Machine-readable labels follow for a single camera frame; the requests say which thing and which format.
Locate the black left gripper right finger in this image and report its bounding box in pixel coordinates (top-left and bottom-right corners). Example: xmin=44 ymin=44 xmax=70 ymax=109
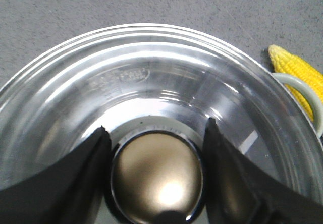
xmin=202 ymin=118 xmax=322 ymax=223

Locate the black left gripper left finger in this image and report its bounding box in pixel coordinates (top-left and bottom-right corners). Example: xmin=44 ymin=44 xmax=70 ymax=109
xmin=1 ymin=127 xmax=112 ymax=223

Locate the glass pot lid steel knob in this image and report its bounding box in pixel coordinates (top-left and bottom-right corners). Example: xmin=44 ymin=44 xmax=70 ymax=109
xmin=1 ymin=24 xmax=322 ymax=223

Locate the yellow plastic corn cob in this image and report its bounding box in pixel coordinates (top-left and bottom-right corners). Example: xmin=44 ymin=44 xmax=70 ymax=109
xmin=267 ymin=44 xmax=323 ymax=123

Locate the pale green electric cooking pot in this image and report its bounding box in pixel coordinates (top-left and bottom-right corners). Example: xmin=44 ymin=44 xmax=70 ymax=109
xmin=272 ymin=73 xmax=322 ymax=138

